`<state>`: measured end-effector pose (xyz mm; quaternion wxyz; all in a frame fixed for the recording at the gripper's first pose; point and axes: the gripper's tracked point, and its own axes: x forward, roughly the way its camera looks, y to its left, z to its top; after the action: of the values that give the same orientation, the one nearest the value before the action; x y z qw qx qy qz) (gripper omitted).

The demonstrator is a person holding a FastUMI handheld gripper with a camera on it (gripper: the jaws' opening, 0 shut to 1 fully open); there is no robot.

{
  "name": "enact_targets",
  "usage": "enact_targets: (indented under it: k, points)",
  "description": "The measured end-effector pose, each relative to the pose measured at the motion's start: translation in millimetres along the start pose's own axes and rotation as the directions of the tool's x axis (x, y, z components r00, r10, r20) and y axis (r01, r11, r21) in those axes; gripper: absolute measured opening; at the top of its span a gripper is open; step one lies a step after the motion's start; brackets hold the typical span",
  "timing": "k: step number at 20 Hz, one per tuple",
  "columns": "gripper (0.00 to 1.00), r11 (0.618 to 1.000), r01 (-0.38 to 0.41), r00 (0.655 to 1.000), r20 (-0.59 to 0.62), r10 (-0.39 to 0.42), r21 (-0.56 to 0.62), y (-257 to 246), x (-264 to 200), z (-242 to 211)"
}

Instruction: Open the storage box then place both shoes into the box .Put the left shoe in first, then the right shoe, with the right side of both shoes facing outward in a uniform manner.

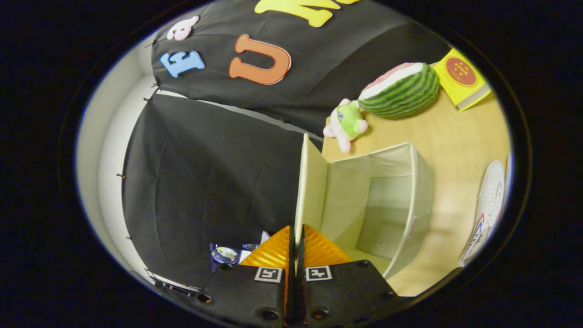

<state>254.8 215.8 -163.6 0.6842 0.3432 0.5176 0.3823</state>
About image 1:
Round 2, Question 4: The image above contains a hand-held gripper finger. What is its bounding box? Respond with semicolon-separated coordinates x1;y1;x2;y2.
296;223;402;327
194;225;296;327

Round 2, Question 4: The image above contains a beige fabric storage box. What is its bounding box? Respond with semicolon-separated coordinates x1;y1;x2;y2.
294;133;435;279

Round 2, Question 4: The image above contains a blue printed box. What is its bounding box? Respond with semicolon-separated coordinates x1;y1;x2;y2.
210;242;260;273

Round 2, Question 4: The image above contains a black backdrop cloth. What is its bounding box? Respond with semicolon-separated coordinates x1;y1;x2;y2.
122;0;451;288

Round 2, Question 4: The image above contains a pink and green plush toy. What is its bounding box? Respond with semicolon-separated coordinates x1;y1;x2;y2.
323;98;368;154

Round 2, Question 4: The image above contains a watermelon slice plush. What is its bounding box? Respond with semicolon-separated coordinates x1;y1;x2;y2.
358;62;440;119

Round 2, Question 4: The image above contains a yellow book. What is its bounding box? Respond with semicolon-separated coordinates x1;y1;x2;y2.
432;47;492;112

